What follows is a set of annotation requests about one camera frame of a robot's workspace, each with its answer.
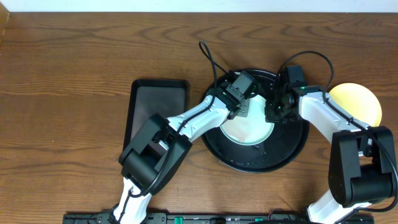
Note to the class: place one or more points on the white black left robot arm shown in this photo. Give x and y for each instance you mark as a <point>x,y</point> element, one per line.
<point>154,154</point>

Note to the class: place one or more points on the light green plate bottom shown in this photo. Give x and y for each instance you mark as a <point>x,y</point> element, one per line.
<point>249,126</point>

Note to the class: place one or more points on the black round tray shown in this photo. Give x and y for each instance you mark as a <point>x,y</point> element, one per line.
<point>282,146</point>

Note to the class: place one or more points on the black rectangular tray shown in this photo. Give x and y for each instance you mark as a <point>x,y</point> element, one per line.
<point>150,96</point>

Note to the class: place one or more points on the yellow plate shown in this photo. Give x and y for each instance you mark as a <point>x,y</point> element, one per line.
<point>358,101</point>

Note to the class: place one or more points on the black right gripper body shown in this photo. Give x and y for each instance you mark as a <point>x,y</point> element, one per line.
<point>275,112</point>

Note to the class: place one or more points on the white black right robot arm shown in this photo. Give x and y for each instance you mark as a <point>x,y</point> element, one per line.
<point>362,168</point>

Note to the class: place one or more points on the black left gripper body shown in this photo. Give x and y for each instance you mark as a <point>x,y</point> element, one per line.
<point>242,109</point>

